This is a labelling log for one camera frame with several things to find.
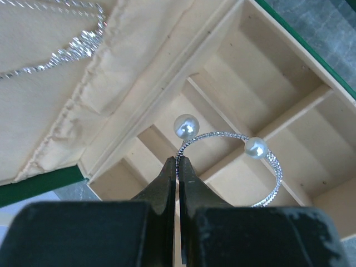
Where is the green jewelry box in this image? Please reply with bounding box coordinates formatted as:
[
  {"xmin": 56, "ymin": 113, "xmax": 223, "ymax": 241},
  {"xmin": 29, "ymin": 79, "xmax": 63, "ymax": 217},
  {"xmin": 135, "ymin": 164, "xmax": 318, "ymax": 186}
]
[{"xmin": 1, "ymin": 1, "xmax": 355, "ymax": 241}]

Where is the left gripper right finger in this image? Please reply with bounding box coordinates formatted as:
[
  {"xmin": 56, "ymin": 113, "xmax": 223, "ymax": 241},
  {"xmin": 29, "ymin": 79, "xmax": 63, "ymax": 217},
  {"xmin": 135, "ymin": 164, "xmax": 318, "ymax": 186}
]
[{"xmin": 178, "ymin": 157, "xmax": 342, "ymax": 266}]

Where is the silver pearl bangle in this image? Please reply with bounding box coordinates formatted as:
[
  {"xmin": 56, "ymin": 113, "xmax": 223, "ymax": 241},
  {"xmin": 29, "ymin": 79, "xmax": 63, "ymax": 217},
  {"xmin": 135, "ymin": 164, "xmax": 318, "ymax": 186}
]
[{"xmin": 173, "ymin": 114, "xmax": 283, "ymax": 207}]

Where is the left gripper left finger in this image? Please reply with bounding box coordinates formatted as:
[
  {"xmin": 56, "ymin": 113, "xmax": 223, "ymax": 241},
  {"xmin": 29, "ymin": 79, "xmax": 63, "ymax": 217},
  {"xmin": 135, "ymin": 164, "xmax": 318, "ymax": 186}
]
[{"xmin": 1, "ymin": 157, "xmax": 175, "ymax": 266}]

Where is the silver chain necklace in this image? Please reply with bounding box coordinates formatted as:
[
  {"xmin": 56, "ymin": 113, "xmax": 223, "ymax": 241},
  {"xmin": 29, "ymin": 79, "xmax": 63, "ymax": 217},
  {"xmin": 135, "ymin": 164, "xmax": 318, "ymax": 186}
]
[{"xmin": 0, "ymin": 0, "xmax": 108, "ymax": 80}]

